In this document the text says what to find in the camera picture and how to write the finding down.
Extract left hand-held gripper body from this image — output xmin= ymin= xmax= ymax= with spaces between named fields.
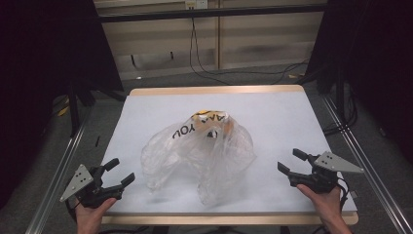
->
xmin=59 ymin=164 xmax=125 ymax=209

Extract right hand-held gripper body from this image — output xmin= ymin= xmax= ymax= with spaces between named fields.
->
xmin=286 ymin=151 xmax=364 ymax=195

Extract clear plastic bag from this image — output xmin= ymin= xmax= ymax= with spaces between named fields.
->
xmin=140 ymin=110 xmax=257 ymax=207

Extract person's right hand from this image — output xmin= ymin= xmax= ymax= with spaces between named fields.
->
xmin=296 ymin=183 xmax=345 ymax=227

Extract person's left hand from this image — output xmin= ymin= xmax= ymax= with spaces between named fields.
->
xmin=75 ymin=197 xmax=118 ymax=234

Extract white table mat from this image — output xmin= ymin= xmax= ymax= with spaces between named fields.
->
xmin=100 ymin=92 xmax=358 ymax=215

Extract black metal stand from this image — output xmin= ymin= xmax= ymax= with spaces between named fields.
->
xmin=66 ymin=81 xmax=96 ymax=137
xmin=316 ymin=64 xmax=346 ymax=125

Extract wooden table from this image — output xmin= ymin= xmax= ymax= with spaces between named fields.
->
xmin=100 ymin=85 xmax=359 ymax=226

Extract black curtain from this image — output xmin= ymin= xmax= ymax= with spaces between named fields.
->
xmin=0 ymin=0 xmax=125 ymax=209
xmin=306 ymin=0 xmax=413 ymax=164

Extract black horizontal bar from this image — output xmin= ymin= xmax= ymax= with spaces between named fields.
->
xmin=98 ymin=4 xmax=327 ymax=23

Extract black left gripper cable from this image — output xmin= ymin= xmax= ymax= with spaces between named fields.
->
xmin=65 ymin=198 xmax=79 ymax=222

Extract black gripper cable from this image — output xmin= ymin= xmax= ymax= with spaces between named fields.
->
xmin=335 ymin=177 xmax=351 ymax=211
xmin=65 ymin=198 xmax=79 ymax=222

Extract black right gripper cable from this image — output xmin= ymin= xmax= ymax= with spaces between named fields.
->
xmin=335 ymin=177 xmax=351 ymax=211

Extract aluminium rail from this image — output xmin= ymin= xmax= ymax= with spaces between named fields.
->
xmin=25 ymin=106 xmax=94 ymax=234
xmin=320 ymin=94 xmax=413 ymax=234

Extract black floor cables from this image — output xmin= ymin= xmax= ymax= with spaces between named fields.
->
xmin=322 ymin=86 xmax=358 ymax=137

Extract black wall cable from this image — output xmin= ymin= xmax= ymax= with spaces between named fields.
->
xmin=189 ymin=18 xmax=230 ymax=86
xmin=193 ymin=19 xmax=310 ymax=86

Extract white wall socket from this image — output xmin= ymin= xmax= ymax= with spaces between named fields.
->
xmin=184 ymin=0 xmax=208 ymax=10

